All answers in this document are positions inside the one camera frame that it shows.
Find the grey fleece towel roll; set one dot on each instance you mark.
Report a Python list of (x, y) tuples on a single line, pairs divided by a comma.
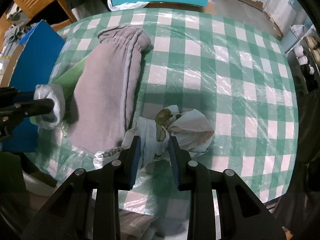
[(104, 96)]

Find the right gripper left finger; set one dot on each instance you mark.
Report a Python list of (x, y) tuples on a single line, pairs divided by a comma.
[(127, 171)]

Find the light green cloth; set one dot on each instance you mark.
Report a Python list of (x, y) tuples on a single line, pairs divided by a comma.
[(68, 81)]

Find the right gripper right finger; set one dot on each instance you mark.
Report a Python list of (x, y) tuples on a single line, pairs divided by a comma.
[(179, 160)]

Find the white sock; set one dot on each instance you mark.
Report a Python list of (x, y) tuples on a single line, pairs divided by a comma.
[(52, 97)]

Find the shoe rack with shoes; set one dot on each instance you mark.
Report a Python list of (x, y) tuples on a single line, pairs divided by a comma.
[(303, 59)]

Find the white patterned cloth bundle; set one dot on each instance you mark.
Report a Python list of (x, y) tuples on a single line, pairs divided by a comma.
[(192, 130)]

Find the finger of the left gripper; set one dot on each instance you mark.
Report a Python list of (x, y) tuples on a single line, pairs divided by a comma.
[(29, 108), (11, 93)]

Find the blue-rimmed cardboard box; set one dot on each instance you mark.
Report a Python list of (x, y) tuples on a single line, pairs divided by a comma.
[(41, 48)]

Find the wooden louvered cabinet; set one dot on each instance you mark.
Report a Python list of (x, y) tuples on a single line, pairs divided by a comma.
[(37, 2)]

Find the white plastic bag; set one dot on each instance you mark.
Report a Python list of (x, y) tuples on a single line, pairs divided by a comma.
[(126, 6)]

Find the green checkered tablecloth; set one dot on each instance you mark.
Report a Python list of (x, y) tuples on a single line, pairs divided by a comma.
[(237, 76)]

